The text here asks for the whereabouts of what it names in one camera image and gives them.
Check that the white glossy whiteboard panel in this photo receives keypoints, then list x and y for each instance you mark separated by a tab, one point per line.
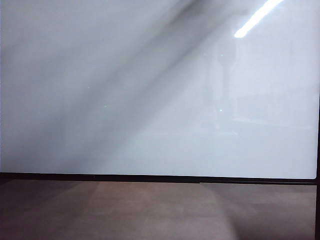
175	112

